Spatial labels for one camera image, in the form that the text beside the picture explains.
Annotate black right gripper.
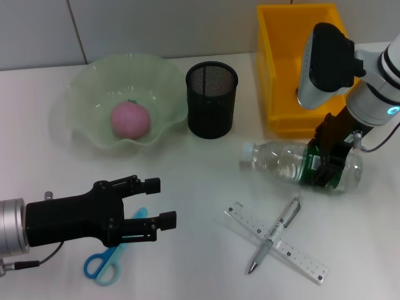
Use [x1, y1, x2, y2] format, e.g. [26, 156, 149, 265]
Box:
[307, 104, 364, 189]

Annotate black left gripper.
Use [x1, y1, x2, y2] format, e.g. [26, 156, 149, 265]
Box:
[24, 175, 178, 249]

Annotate clear green-label water bottle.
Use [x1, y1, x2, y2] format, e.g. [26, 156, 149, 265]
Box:
[239, 139, 364, 195]

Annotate pink peach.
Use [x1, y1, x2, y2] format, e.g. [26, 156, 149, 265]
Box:
[109, 99, 152, 141]

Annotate grey white pen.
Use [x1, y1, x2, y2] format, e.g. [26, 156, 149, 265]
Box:
[247, 194, 303, 276]

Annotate blue scissors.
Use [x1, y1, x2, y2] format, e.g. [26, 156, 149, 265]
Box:
[82, 206, 149, 287]

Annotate clear plastic ruler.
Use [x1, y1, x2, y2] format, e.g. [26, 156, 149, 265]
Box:
[218, 200, 332, 286]

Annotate black mesh pen cup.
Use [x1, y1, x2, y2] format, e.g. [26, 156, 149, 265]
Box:
[184, 61, 239, 140]

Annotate green glass fruit plate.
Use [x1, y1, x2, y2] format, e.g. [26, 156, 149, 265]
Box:
[63, 52, 188, 151]

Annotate yellow plastic bin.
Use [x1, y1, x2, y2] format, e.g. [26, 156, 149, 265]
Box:
[256, 3, 365, 139]

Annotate right gripper cable with plug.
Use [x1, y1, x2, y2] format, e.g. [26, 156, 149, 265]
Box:
[351, 121, 400, 154]

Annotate gripper cable with plug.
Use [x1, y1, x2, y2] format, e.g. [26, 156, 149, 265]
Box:
[0, 190, 65, 278]
[351, 121, 400, 154]

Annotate left gripper cable with plug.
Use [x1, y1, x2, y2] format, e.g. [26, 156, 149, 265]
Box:
[0, 190, 65, 278]

